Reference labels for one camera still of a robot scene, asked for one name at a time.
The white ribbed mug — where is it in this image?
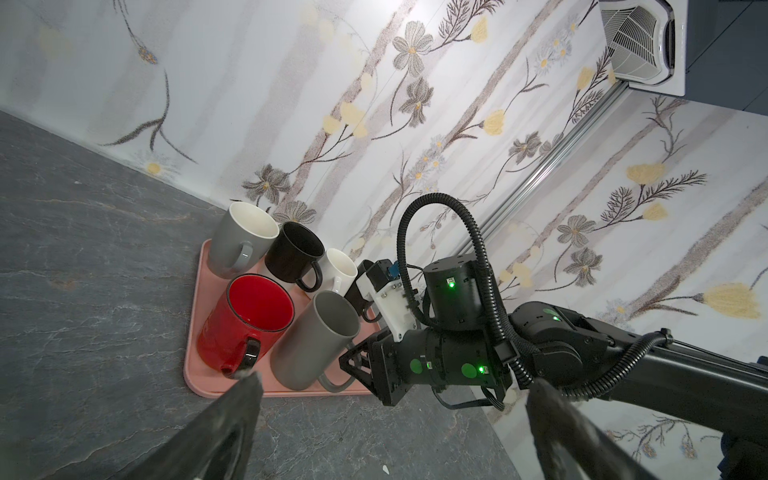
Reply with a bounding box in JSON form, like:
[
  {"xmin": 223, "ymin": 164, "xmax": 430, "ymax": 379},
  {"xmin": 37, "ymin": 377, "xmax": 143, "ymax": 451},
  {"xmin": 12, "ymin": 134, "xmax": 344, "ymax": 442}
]
[{"xmin": 308, "ymin": 248, "xmax": 357, "ymax": 298}]

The light grey mug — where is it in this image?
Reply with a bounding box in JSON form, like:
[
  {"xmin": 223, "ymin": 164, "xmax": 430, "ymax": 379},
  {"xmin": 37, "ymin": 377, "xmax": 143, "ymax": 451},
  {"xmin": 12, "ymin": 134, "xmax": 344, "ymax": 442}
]
[{"xmin": 207, "ymin": 201, "xmax": 280, "ymax": 279}]

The pink plastic tray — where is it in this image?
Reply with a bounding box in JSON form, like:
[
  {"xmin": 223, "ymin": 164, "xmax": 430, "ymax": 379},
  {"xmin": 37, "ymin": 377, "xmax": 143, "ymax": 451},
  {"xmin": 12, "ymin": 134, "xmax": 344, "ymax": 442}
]
[{"xmin": 182, "ymin": 238, "xmax": 385, "ymax": 400}]

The red mug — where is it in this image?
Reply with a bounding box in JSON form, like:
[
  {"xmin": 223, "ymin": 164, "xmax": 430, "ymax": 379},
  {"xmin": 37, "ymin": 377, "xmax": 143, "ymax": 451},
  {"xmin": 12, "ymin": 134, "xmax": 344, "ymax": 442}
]
[{"xmin": 197, "ymin": 274, "xmax": 295, "ymax": 379}]

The white ceiling air vent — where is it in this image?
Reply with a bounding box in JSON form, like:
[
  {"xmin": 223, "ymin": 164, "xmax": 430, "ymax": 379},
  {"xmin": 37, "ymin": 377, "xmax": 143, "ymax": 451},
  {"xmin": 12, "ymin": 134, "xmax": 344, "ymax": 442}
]
[{"xmin": 598, "ymin": 0, "xmax": 689, "ymax": 97}]

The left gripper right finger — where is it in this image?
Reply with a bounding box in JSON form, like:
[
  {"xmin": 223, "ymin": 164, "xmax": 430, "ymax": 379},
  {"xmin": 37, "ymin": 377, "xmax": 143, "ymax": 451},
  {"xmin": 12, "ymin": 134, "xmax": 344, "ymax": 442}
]
[{"xmin": 526, "ymin": 379, "xmax": 654, "ymax": 479}]

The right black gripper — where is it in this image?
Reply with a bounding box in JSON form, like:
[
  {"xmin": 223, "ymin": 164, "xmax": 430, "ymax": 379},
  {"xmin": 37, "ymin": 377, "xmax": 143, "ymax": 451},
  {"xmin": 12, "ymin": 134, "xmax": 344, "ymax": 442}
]
[{"xmin": 338, "ymin": 328, "xmax": 513, "ymax": 406}]

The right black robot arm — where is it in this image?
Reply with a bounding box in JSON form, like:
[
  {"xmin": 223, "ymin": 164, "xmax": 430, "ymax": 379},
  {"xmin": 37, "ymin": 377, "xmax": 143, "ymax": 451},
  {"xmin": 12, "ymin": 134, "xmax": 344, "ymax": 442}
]
[{"xmin": 339, "ymin": 193, "xmax": 767, "ymax": 479}]

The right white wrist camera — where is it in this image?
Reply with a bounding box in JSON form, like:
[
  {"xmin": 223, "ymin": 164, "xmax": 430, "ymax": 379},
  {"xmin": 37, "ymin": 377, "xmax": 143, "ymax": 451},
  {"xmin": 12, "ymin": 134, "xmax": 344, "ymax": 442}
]
[{"xmin": 357, "ymin": 259, "xmax": 418, "ymax": 343}]

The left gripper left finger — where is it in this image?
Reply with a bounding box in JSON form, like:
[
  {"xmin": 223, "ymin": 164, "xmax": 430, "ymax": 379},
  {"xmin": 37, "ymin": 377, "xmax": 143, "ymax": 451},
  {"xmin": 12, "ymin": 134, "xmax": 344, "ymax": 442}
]
[{"xmin": 126, "ymin": 372, "xmax": 264, "ymax": 479}]

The grey upside-down mug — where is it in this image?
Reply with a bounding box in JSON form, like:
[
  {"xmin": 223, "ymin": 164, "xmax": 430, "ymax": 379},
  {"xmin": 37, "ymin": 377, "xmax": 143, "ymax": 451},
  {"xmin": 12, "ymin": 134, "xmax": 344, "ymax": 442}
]
[{"xmin": 270, "ymin": 291, "xmax": 360, "ymax": 393}]

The black and white mug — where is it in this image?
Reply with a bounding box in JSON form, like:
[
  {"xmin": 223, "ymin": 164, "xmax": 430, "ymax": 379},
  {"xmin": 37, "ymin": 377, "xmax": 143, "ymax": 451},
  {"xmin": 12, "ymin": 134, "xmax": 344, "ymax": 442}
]
[{"xmin": 264, "ymin": 221, "xmax": 325, "ymax": 293}]

